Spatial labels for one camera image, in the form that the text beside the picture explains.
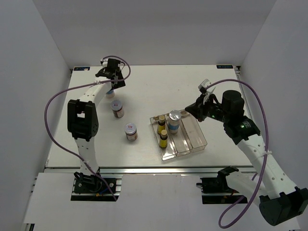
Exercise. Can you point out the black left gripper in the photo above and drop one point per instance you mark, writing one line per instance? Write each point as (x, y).
(120, 83)

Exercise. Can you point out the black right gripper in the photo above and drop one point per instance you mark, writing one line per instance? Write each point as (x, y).
(197, 109)

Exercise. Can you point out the blue label sesame shaker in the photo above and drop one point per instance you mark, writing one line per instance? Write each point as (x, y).
(174, 118)
(110, 94)

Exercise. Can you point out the yellow label sauce bottle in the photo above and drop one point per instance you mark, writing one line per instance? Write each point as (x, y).
(161, 124)

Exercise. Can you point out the brown spice jar white lid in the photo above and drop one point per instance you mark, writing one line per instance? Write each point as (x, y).
(131, 131)

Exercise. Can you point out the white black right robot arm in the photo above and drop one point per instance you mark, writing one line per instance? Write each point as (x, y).
(277, 197)

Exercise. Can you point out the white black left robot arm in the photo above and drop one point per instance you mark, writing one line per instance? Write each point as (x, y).
(82, 118)

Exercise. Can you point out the clear acrylic three-compartment organizer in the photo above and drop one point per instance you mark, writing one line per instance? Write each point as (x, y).
(189, 138)

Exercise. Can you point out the blue table corner sticker left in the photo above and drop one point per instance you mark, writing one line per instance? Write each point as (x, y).
(82, 68)

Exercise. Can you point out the blue table corner sticker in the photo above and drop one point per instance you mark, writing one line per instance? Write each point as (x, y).
(82, 68)
(224, 66)

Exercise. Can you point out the blue table corner sticker right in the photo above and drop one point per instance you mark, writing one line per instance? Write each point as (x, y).
(224, 66)

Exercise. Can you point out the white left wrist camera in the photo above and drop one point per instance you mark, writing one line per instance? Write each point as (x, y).
(104, 62)

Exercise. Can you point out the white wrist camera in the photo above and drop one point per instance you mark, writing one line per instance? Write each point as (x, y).
(104, 62)
(206, 90)

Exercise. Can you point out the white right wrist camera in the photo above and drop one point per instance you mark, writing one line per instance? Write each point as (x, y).
(206, 90)

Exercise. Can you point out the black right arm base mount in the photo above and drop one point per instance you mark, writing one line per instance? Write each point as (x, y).
(214, 194)

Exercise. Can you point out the aluminium table front rail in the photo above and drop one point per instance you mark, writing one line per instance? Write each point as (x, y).
(152, 170)

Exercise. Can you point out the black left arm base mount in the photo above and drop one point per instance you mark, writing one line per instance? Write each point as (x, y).
(93, 189)

